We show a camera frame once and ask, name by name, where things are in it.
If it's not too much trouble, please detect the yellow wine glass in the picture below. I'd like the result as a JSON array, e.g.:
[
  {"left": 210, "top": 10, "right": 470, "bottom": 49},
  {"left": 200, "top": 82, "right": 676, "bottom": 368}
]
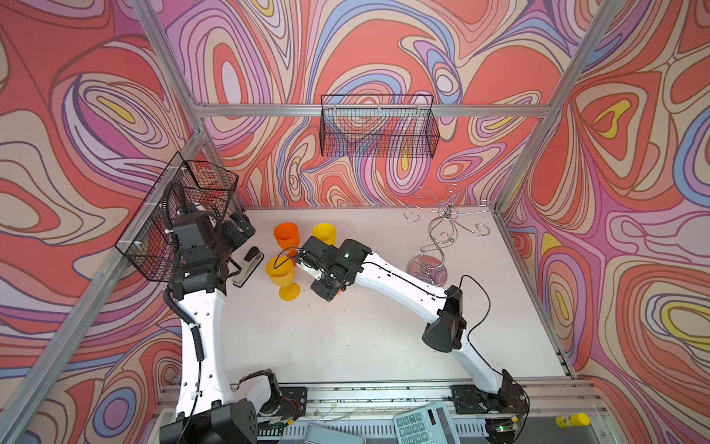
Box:
[
  {"left": 312, "top": 223, "right": 338, "bottom": 246},
  {"left": 266, "top": 257, "right": 301, "bottom": 302}
]

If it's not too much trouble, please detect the orange wine glass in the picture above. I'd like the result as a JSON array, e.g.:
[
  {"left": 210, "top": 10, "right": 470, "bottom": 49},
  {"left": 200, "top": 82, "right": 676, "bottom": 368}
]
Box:
[{"left": 273, "top": 222, "right": 301, "bottom": 257}]

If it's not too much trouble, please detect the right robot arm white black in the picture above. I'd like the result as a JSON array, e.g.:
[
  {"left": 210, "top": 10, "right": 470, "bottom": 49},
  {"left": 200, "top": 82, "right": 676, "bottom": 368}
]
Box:
[{"left": 291, "top": 237, "right": 530, "bottom": 414}]

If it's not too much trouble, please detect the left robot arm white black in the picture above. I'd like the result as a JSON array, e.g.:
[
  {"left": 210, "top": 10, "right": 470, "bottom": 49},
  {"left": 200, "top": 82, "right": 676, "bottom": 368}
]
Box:
[{"left": 159, "top": 179, "right": 282, "bottom": 443}]

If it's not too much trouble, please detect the chrome wine glass rack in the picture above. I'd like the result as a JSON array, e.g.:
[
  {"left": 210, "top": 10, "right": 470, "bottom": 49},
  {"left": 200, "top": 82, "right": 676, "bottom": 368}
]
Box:
[{"left": 403, "top": 183, "right": 491, "bottom": 287}]

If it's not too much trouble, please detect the grey black stapler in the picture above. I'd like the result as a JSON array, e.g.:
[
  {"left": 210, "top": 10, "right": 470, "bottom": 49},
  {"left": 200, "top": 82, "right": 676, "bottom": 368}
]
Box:
[{"left": 232, "top": 246, "right": 264, "bottom": 288}]

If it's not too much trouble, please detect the teal calculator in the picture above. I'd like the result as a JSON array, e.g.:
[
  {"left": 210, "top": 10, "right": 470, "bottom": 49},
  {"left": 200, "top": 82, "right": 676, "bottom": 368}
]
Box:
[{"left": 394, "top": 403, "right": 460, "bottom": 444}]

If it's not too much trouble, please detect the yellow small bottle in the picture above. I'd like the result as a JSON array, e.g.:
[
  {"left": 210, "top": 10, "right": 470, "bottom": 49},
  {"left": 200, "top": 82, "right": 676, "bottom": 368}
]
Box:
[{"left": 556, "top": 413, "right": 591, "bottom": 428}]

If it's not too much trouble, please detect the left black wire basket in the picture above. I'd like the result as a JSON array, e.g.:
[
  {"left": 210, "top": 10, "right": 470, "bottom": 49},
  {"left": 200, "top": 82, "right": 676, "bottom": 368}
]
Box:
[{"left": 115, "top": 151, "right": 240, "bottom": 283}]

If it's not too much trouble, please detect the black wire basket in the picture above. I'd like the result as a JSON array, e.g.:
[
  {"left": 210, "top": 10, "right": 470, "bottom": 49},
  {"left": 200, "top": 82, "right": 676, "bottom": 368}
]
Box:
[
  {"left": 115, "top": 151, "right": 240, "bottom": 283},
  {"left": 319, "top": 92, "right": 440, "bottom": 159}
]

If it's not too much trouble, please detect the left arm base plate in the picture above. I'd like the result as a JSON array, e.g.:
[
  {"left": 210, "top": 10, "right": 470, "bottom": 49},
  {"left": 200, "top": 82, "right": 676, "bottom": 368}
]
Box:
[{"left": 230, "top": 385, "right": 309, "bottom": 418}]

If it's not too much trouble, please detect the back black wire basket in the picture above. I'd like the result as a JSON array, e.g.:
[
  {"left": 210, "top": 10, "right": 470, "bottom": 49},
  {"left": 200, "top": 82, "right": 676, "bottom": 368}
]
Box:
[{"left": 319, "top": 92, "right": 440, "bottom": 159}]

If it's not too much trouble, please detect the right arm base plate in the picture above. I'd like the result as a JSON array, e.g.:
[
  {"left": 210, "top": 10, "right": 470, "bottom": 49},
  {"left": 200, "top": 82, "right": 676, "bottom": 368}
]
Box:
[{"left": 449, "top": 383, "right": 530, "bottom": 416}]

